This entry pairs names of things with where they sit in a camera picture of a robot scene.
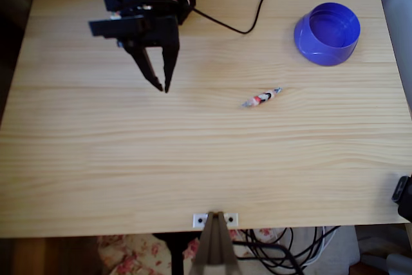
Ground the wrapped candy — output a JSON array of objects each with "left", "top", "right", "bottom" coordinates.
[{"left": 241, "top": 86, "right": 283, "bottom": 109}]

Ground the purple plastic bowl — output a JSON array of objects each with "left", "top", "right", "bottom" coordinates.
[{"left": 293, "top": 1, "right": 362, "bottom": 68}]

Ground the black stand leg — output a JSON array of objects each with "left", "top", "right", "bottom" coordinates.
[{"left": 152, "top": 232, "right": 201, "bottom": 275}]

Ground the floral pink fabric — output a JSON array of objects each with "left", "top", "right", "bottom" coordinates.
[{"left": 96, "top": 227, "right": 274, "bottom": 275}]

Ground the black webcam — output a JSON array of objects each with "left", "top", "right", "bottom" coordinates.
[{"left": 390, "top": 174, "right": 412, "bottom": 224}]

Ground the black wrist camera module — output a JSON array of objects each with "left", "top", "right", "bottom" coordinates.
[{"left": 88, "top": 15, "right": 146, "bottom": 39}]

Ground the long black camera cable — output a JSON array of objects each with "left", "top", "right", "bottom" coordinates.
[{"left": 189, "top": 0, "right": 272, "bottom": 35}]

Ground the white screwed mounting bracket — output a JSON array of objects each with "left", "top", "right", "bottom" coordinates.
[{"left": 192, "top": 212, "right": 239, "bottom": 229}]

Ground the beige camera support post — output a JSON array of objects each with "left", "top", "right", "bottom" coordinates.
[{"left": 189, "top": 211, "right": 241, "bottom": 275}]

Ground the black floor cable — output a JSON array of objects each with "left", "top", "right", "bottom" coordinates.
[{"left": 231, "top": 225, "right": 342, "bottom": 275}]

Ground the white floor cable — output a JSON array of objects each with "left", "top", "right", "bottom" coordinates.
[{"left": 299, "top": 225, "right": 337, "bottom": 269}]

